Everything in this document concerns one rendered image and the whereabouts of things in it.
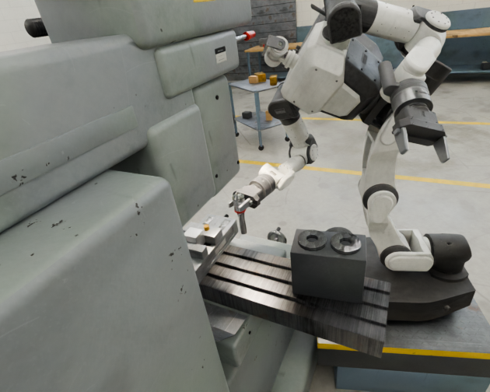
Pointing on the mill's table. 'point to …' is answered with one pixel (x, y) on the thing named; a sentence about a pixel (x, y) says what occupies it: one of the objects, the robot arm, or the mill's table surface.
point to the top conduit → (35, 27)
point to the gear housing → (196, 61)
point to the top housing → (141, 19)
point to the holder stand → (328, 264)
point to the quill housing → (218, 129)
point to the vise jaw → (208, 232)
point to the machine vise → (213, 252)
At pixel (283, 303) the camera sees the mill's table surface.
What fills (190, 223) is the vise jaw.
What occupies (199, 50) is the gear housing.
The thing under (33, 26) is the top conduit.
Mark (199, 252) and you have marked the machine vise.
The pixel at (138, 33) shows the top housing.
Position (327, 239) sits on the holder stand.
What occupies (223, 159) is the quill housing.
